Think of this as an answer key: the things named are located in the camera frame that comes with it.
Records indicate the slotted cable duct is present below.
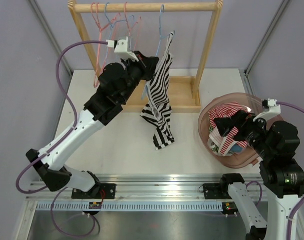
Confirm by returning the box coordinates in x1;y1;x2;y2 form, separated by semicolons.
36;200;236;212

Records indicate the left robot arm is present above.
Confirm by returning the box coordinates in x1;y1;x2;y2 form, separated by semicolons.
26;51;159;199

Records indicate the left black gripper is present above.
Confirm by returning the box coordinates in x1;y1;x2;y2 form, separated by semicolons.
118;50;159;103

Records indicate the red striped tank top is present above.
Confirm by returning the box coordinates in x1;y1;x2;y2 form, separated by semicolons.
207;100;250;157

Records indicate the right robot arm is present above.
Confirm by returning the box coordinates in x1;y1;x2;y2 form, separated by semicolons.
214;110;304;240

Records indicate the blue wire hanger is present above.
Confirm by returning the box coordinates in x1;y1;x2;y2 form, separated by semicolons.
99;2;136;76
141;4;170;100

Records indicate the black white striped tank top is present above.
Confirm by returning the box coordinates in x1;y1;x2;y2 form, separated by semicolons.
140;31;175;150

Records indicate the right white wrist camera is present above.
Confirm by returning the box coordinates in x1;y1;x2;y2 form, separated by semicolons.
253;98;281;122

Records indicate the wooden clothes rack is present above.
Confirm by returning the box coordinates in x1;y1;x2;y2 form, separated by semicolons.
68;0;223;113

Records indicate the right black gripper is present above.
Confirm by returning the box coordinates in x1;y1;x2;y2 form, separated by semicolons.
214;109;275;159

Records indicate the pink translucent plastic basin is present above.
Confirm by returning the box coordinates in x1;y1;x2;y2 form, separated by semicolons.
198;92;263;169

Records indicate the green striped tank top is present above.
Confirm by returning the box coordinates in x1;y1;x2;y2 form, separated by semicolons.
207;125;223;156

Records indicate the aluminium mounting rail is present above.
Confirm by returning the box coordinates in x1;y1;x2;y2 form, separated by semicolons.
25;173;267;202

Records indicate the blue tank top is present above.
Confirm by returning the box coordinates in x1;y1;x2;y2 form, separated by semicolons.
229;144;244;154

